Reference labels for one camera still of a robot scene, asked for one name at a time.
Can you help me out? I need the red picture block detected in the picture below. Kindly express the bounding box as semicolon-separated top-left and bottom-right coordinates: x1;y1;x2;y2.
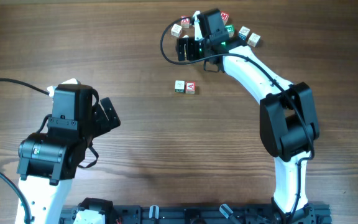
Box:
185;82;196;95

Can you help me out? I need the green number block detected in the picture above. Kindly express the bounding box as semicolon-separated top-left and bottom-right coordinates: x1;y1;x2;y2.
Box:
175;80;185;93

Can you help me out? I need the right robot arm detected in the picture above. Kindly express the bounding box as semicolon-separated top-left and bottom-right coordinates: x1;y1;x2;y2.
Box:
176;9;319;223

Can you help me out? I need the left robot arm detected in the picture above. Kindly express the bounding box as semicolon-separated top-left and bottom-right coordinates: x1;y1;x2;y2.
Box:
15;84;121;223

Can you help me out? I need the green letter block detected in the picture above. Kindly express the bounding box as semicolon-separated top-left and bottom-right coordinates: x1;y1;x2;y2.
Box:
225;24;235;38

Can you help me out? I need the red M block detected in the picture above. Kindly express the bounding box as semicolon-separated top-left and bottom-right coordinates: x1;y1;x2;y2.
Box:
221;12;229;25

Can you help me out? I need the red A block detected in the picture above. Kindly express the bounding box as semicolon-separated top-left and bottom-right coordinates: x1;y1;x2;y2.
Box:
180;16;190;29

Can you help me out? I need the blue picture block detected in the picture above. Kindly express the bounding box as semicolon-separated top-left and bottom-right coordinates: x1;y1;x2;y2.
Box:
237;26;250;40

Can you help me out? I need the plain block far left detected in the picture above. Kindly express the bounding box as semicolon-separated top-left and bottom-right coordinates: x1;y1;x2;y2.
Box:
170;24;183;38

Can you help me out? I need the plain block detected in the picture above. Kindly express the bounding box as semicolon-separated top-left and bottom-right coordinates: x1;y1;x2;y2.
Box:
247;33;260;47
170;24;183;38

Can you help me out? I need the plain block far right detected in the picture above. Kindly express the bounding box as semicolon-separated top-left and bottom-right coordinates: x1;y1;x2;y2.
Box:
247;33;260;47

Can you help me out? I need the black mounting rail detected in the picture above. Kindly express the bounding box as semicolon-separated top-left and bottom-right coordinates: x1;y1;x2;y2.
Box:
59;203;333;224

